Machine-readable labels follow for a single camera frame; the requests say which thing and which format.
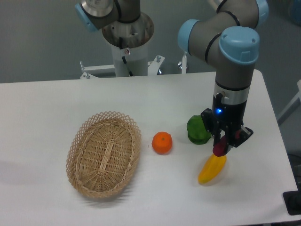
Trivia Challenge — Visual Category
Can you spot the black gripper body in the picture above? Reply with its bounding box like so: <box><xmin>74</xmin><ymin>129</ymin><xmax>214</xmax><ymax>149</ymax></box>
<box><xmin>201</xmin><ymin>93</ymin><xmax>253</xmax><ymax>147</ymax></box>

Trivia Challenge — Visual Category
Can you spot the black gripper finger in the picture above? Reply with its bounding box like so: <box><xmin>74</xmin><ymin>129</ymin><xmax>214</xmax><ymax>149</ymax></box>
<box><xmin>213</xmin><ymin>128</ymin><xmax>222</xmax><ymax>146</ymax></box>
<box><xmin>223</xmin><ymin>136</ymin><xmax>232</xmax><ymax>154</ymax></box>

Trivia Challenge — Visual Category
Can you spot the purple sweet potato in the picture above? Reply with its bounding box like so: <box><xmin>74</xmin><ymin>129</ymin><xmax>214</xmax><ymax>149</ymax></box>
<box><xmin>213</xmin><ymin>136</ymin><xmax>228</xmax><ymax>157</ymax></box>

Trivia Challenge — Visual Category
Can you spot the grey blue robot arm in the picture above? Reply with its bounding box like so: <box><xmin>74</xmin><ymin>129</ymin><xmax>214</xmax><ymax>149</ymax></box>
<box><xmin>75</xmin><ymin>0</ymin><xmax>269</xmax><ymax>157</ymax></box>

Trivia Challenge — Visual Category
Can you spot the green bok choy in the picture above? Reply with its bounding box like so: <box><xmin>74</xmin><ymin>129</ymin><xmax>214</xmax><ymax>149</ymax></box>
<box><xmin>186</xmin><ymin>115</ymin><xmax>211</xmax><ymax>145</ymax></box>

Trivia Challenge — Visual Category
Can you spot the yellow mango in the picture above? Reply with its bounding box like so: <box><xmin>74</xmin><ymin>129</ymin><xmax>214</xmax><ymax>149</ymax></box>
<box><xmin>198</xmin><ymin>154</ymin><xmax>227</xmax><ymax>185</ymax></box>

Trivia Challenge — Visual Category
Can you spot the orange tangerine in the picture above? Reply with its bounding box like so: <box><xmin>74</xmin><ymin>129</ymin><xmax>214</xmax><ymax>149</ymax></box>
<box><xmin>151</xmin><ymin>131</ymin><xmax>173</xmax><ymax>155</ymax></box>

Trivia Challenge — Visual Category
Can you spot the white furniture leg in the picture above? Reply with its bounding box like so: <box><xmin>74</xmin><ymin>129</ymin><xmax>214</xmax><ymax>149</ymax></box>
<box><xmin>277</xmin><ymin>80</ymin><xmax>301</xmax><ymax>126</ymax></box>

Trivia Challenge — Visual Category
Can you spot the black device at table edge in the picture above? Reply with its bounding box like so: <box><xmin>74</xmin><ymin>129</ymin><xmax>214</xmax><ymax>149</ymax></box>
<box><xmin>283</xmin><ymin>191</ymin><xmax>301</xmax><ymax>216</ymax></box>

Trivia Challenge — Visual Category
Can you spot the oval wicker basket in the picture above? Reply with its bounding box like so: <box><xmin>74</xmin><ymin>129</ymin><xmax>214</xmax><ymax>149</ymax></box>
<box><xmin>66</xmin><ymin>111</ymin><xmax>142</xmax><ymax>199</ymax></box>

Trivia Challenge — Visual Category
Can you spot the blue object top right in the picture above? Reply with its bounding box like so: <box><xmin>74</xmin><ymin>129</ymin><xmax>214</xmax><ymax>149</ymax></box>
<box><xmin>288</xmin><ymin>0</ymin><xmax>301</xmax><ymax>26</ymax></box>

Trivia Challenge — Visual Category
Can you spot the white metal base frame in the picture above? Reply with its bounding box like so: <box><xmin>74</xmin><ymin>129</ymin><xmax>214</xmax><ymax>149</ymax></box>
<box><xmin>79</xmin><ymin>52</ymin><xmax>189</xmax><ymax>79</ymax></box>

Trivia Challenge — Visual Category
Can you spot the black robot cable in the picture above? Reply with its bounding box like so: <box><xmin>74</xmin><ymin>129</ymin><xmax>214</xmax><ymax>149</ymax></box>
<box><xmin>119</xmin><ymin>37</ymin><xmax>135</xmax><ymax>77</ymax></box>

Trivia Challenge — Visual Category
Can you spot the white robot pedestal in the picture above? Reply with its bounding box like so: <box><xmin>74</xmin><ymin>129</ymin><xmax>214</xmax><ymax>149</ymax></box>
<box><xmin>101</xmin><ymin>13</ymin><xmax>155</xmax><ymax>77</ymax></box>

